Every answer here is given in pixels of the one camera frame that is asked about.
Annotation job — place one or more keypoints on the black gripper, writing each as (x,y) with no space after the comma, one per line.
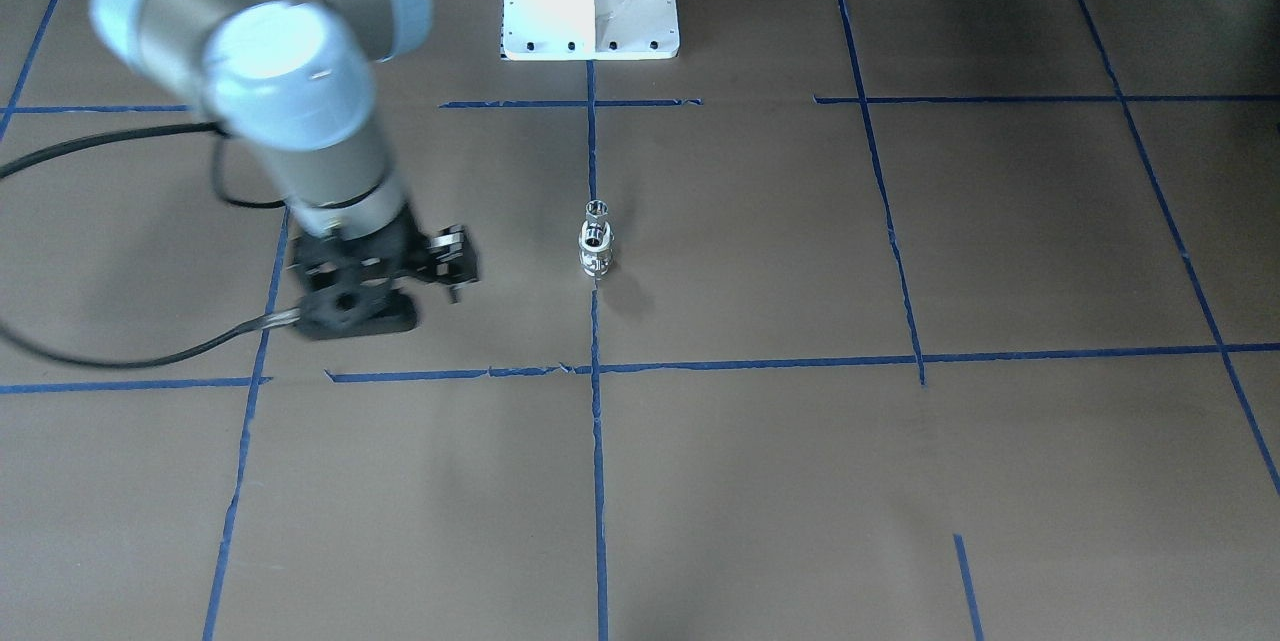
(447,256)

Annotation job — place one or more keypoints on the chrome valve with white pipe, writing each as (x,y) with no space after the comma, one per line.
(596,240)

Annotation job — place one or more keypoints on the small chrome valve fitting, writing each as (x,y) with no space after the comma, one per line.
(596,213)

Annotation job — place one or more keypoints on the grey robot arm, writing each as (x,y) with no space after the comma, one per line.
(293,80)

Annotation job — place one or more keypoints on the brown paper table cover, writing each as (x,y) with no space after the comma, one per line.
(926,320)

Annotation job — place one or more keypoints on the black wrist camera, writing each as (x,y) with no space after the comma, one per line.
(355,310)

